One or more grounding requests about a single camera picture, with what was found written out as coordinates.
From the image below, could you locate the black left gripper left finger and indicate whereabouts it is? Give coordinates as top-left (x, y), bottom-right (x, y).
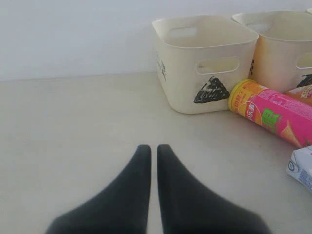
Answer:
top-left (46, 145), bottom-right (151, 234)

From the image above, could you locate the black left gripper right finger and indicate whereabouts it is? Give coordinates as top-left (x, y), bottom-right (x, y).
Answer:
top-left (157, 144), bottom-right (271, 234)

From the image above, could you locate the pink chip can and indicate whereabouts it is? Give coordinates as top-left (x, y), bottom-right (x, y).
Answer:
top-left (228, 79), bottom-right (312, 148)

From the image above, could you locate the orange noodle packet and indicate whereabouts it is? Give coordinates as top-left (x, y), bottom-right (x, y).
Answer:
top-left (285, 84), bottom-right (312, 106)

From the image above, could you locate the white blue milk carton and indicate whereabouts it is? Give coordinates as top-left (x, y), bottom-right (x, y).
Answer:
top-left (286, 146), bottom-right (312, 192)

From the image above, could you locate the cream bin with triangle mark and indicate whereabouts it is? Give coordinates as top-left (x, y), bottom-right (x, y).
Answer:
top-left (152, 15), bottom-right (259, 114)

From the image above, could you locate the cream bin with square mark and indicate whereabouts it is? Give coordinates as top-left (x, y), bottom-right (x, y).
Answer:
top-left (232, 11), bottom-right (312, 93)

